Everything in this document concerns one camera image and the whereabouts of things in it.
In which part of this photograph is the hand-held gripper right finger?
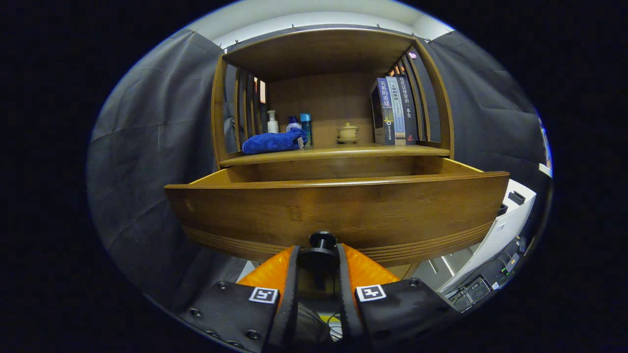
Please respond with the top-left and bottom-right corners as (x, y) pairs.
(338, 244), (462, 346)

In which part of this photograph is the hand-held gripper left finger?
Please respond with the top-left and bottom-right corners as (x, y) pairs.
(178, 245), (301, 353)

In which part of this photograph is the black drawer knob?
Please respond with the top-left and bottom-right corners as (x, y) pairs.
(299, 231), (340, 290)

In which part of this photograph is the wooden drawer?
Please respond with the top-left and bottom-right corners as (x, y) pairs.
(164, 156), (511, 268)

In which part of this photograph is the wooden countertop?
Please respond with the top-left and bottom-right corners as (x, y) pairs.
(219, 142), (451, 167)

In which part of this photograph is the white cabinet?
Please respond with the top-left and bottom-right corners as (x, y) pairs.
(437, 179), (537, 295)

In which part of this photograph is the wooden cabinet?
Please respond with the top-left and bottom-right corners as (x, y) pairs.
(211, 28), (454, 280)

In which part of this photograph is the black electronic device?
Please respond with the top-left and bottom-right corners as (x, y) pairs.
(449, 238), (528, 312)

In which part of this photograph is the blue towel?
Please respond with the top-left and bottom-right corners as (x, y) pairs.
(242, 128), (309, 155)

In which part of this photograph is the beige lidded teacup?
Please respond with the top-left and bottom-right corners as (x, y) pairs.
(337, 122), (360, 144)

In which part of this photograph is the light grey spine book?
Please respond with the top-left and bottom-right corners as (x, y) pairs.
(386, 76), (407, 146)

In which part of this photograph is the black spine book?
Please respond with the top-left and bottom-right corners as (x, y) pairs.
(397, 74), (419, 144)

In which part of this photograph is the black backdrop cloth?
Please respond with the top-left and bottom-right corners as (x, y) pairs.
(87, 27), (550, 304)

